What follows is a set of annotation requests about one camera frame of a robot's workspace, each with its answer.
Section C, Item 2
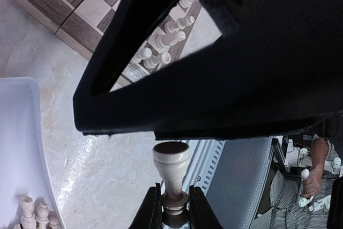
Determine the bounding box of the aluminium front rail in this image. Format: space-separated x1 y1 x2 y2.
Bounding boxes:
182 139 225 195

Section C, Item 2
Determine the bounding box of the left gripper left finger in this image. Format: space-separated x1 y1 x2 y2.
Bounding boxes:
129 183 162 229

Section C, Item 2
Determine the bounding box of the white chess rook corner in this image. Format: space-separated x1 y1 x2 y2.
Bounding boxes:
179 0 198 9

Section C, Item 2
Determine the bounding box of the person in striped shirt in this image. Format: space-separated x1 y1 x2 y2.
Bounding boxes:
251 135 342 228

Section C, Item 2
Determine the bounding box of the white chess rook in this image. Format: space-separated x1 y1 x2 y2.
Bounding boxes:
143 52 172 69

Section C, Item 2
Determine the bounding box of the white chess pawn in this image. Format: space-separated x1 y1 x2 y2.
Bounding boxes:
164 21 180 33
131 47 152 63

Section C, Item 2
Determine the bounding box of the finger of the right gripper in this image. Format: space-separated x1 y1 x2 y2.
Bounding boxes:
73 0 342 135
154 130 228 141

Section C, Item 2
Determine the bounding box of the white chess pieces pile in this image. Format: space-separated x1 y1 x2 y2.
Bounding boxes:
12 196 63 229

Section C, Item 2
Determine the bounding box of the white chess piece tall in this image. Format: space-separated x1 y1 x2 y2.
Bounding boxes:
153 141 189 228

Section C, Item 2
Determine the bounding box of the white plastic tray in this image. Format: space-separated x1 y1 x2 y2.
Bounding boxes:
1 77 65 228

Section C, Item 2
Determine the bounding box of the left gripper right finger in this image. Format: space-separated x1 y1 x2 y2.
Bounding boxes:
189 186 223 229

